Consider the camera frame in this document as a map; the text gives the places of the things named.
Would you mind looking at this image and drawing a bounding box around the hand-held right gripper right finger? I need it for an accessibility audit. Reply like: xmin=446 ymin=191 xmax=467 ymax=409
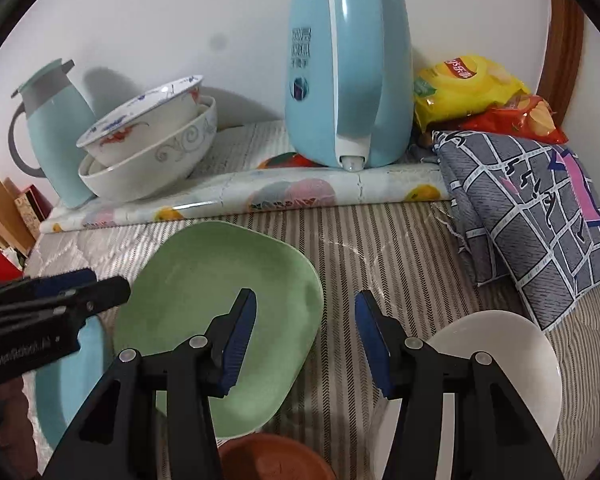
xmin=354 ymin=289 xmax=566 ymax=480

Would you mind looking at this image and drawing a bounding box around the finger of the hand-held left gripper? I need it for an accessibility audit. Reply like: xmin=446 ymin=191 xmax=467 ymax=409
xmin=0 ymin=268 xmax=99 ymax=307
xmin=0 ymin=276 xmax=132 ymax=327

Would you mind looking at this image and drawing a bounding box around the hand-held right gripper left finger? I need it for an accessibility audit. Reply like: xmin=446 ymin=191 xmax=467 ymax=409
xmin=40 ymin=287 xmax=258 ymax=480

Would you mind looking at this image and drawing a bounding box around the light blue plate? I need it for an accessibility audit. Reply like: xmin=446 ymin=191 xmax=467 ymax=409
xmin=34 ymin=317 xmax=116 ymax=466

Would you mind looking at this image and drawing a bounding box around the green plate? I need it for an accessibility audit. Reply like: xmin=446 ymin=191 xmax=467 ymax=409
xmin=114 ymin=221 xmax=325 ymax=438

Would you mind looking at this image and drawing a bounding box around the brown bowl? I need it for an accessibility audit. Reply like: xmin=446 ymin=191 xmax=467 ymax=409
xmin=217 ymin=433 xmax=338 ymax=480

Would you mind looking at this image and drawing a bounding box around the plain white bowl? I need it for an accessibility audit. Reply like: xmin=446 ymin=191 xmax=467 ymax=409
xmin=370 ymin=310 xmax=563 ymax=480

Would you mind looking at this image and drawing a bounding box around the speckled brown box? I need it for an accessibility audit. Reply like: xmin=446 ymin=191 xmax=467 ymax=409
xmin=14 ymin=186 xmax=53 ymax=241

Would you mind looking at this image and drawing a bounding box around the striped quilt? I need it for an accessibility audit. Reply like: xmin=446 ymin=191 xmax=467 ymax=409
xmin=25 ymin=200 xmax=600 ymax=480

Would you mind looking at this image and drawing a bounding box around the white bowl with grey swirls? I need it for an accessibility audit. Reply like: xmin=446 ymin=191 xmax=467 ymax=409
xmin=78 ymin=95 xmax=218 ymax=203

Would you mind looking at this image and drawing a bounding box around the fruit print tablecloth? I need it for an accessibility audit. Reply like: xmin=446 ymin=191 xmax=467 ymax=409
xmin=39 ymin=120 xmax=453 ymax=234

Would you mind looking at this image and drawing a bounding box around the light blue thermos jug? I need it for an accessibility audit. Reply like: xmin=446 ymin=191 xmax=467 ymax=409
xmin=8 ymin=59 xmax=98 ymax=210

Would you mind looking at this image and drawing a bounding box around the red and blue floral bowl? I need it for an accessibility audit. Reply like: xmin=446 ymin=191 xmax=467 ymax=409
xmin=76 ymin=75 xmax=204 ymax=167

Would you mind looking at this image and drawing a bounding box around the grey checked cloth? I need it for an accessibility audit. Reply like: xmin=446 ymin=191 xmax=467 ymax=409
xmin=432 ymin=130 xmax=600 ymax=332

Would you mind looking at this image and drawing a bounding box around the red chips bag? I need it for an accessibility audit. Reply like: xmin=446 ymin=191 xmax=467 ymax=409
xmin=455 ymin=94 xmax=568 ymax=146

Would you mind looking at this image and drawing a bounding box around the yellow chips bag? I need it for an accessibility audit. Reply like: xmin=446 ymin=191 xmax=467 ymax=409
xmin=412 ymin=55 xmax=531 ymax=133

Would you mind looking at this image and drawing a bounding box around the light blue electric kettle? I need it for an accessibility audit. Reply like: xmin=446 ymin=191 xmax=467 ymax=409
xmin=285 ymin=0 xmax=415 ymax=173

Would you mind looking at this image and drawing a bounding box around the brown wooden door frame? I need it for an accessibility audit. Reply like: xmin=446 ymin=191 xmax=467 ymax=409
xmin=537 ymin=0 xmax=586 ymax=126

